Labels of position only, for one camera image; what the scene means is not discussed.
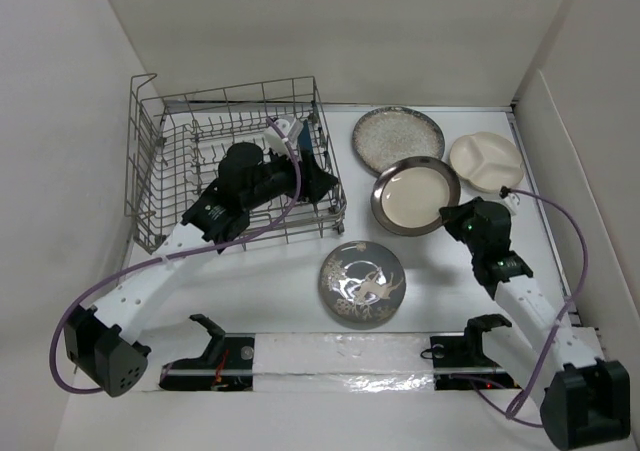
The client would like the cream plate brown rim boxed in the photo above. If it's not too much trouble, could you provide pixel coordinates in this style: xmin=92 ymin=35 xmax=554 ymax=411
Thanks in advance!
xmin=370 ymin=156 xmax=461 ymax=237

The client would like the speckled round plate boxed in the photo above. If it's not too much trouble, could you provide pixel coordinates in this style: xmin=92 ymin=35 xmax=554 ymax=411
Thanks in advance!
xmin=352 ymin=106 xmax=445 ymax=175

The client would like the grey wire dish rack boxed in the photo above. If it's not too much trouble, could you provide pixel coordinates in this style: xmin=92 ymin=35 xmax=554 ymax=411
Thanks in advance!
xmin=124 ymin=74 xmax=339 ymax=253

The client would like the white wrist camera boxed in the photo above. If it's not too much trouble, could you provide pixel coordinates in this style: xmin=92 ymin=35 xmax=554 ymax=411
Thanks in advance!
xmin=499 ymin=186 xmax=521 ymax=216
xmin=263 ymin=115 xmax=303 ymax=155

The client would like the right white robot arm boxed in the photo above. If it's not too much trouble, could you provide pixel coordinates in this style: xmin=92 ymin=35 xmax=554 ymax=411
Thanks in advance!
xmin=439 ymin=198 xmax=631 ymax=450

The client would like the cream divided dish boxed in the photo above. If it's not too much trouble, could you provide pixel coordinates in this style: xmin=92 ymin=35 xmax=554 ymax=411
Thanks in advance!
xmin=449 ymin=132 xmax=524 ymax=193

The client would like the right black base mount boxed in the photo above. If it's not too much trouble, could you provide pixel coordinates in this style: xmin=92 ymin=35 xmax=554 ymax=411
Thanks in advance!
xmin=420 ymin=314 xmax=519 ymax=391

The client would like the blue leaf shaped plate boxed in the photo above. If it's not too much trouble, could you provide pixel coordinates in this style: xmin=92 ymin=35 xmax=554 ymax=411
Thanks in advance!
xmin=298 ymin=120 xmax=320 ymax=204

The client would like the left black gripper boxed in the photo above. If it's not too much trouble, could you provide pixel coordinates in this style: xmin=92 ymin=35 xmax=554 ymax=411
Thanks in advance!
xmin=242 ymin=142 xmax=336 ymax=212

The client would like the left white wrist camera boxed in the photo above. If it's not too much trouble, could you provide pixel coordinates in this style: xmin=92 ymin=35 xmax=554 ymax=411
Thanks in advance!
xmin=263 ymin=115 xmax=303 ymax=155

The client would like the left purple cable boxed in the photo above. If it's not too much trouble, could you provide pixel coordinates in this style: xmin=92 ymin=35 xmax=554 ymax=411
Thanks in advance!
xmin=49 ymin=117 xmax=304 ymax=397

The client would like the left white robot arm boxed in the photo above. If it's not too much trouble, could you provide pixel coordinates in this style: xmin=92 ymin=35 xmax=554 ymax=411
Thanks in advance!
xmin=49 ymin=143 xmax=339 ymax=397

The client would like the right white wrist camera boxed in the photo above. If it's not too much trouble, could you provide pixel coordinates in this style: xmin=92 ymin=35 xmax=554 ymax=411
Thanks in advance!
xmin=499 ymin=186 xmax=521 ymax=216

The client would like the grey deer pattern plate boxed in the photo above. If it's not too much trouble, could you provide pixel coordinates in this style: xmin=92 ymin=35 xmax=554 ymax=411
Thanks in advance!
xmin=318 ymin=241 xmax=407 ymax=327

